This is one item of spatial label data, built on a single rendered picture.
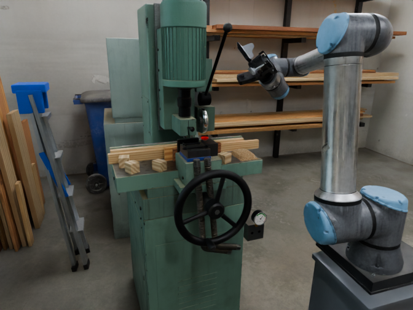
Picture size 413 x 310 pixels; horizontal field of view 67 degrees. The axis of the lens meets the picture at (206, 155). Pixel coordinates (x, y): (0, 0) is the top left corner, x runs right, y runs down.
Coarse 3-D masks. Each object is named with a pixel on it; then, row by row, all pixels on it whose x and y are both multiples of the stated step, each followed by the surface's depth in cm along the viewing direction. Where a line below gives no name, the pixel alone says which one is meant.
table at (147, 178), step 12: (144, 168) 119; (168, 168) 120; (228, 168) 125; (240, 168) 128; (252, 168) 130; (120, 180) 111; (132, 180) 112; (144, 180) 114; (156, 180) 116; (168, 180) 117; (180, 180) 116; (120, 192) 112; (180, 192) 110; (192, 192) 112
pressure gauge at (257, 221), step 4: (256, 212) 131; (260, 212) 130; (252, 216) 132; (256, 216) 130; (260, 216) 131; (264, 216) 132; (252, 220) 132; (256, 220) 131; (260, 220) 131; (264, 220) 132; (256, 224) 131; (260, 224) 132
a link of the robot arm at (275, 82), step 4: (276, 76) 135; (272, 80) 135; (276, 80) 136; (264, 84) 137; (268, 84) 136; (272, 84) 136; (276, 84) 137; (264, 88) 140; (268, 88) 139; (272, 88) 139
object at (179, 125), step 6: (174, 114) 134; (174, 120) 133; (180, 120) 124; (186, 120) 125; (192, 120) 126; (174, 126) 134; (180, 126) 125; (186, 126) 126; (192, 126) 127; (180, 132) 126; (186, 132) 127; (192, 132) 128
